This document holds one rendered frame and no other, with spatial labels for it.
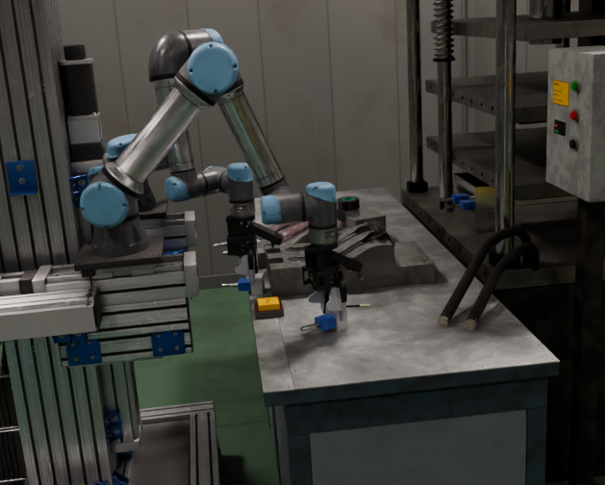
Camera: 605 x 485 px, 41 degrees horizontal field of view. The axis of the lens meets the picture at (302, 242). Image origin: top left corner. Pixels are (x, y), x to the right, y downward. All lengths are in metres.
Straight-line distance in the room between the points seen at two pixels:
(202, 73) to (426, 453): 1.05
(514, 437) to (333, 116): 3.16
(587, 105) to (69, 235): 1.46
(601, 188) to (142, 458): 1.69
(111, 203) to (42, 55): 0.50
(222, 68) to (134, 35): 2.91
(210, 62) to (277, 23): 2.92
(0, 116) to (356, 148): 2.99
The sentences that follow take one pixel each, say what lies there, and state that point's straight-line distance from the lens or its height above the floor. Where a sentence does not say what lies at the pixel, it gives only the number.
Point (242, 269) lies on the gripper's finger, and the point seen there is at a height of 0.89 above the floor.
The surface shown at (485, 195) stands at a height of 0.92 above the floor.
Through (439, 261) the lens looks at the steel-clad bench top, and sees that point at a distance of 2.74.
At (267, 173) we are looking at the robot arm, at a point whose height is 1.22.
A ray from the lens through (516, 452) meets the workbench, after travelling 2.13.
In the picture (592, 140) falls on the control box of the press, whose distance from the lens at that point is 2.35.
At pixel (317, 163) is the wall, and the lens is 4.97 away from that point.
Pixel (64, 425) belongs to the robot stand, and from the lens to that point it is 2.62.
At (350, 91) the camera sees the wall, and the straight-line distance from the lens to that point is 4.95.
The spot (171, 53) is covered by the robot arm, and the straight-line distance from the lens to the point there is 2.41.
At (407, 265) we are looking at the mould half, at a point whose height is 0.86.
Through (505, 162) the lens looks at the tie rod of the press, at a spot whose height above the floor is 1.13.
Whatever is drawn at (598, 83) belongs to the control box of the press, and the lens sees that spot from 2.33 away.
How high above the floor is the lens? 1.63
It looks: 16 degrees down
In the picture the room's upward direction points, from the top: 4 degrees counter-clockwise
